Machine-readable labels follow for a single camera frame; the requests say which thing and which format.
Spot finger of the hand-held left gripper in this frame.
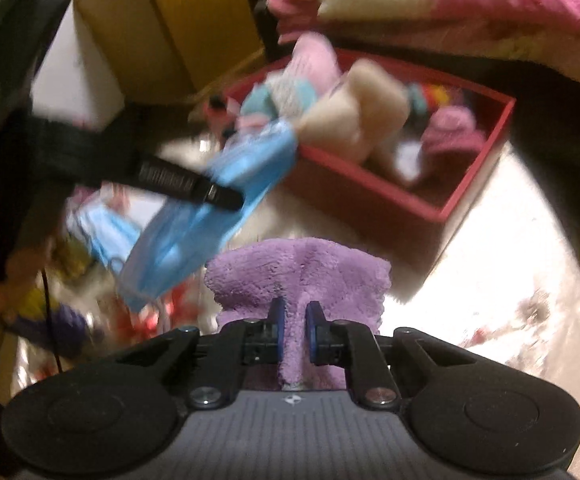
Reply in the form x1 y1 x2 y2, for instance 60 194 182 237
132 152 246 212

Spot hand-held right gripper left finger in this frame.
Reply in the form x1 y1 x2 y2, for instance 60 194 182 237
112 297 288 409

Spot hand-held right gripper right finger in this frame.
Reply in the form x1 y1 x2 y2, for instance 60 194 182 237
304 301 473 409

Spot grey lace-edged cloth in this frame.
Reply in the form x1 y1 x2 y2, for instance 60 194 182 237
204 236 392 392

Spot blue face mask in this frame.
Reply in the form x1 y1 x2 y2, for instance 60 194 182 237
67 200 143 281
117 120 301 313

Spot red box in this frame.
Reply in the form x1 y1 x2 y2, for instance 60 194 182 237
222 49 516 223

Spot multicoloured soft toy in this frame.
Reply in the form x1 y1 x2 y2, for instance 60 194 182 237
407 82 463 111

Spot person's left hand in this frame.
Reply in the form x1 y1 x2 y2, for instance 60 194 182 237
0 237 56 323

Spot pink and teal plush toy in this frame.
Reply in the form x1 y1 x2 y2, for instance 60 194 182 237
209 32 343 148

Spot wooden desk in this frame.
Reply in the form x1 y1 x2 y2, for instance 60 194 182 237
72 0 266 106

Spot yellow and purple packet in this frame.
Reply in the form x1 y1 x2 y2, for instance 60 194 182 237
20 287 93 358

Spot beige plush cloth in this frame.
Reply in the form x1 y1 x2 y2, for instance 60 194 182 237
300 58 411 161

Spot white sponge cloth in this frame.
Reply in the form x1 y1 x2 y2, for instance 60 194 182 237
392 140 433 186

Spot pink cloth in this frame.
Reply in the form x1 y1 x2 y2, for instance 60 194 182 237
422 105 486 161

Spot pink cartoon print quilt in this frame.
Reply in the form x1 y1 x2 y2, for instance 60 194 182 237
267 0 580 68

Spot thin black cable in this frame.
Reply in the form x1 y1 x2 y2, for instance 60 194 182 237
41 267 63 373

